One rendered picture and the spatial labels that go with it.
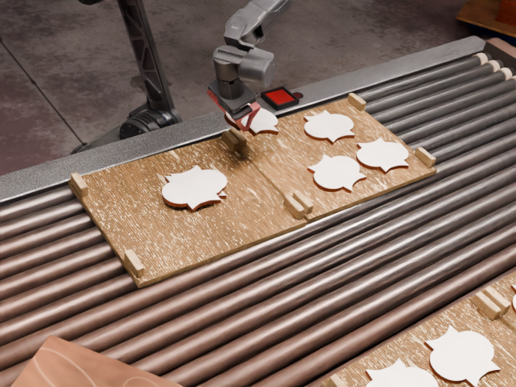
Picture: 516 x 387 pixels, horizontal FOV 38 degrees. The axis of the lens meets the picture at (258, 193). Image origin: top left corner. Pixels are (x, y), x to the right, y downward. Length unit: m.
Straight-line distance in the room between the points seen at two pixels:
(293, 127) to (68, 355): 0.94
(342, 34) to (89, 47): 1.47
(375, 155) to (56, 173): 0.77
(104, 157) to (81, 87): 1.96
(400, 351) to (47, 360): 0.64
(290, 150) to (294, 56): 2.36
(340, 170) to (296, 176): 0.11
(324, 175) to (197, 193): 0.32
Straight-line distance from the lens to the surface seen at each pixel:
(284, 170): 1.76
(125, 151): 1.81
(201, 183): 1.66
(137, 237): 1.55
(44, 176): 1.74
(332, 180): 1.75
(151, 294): 1.47
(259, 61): 1.53
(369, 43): 4.45
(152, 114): 2.81
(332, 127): 1.92
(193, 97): 3.70
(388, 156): 1.87
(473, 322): 1.54
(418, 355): 1.45
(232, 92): 1.60
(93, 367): 1.21
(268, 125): 1.72
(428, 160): 1.89
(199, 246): 1.54
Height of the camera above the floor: 2.01
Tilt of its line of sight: 40 degrees down
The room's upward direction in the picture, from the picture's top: 9 degrees clockwise
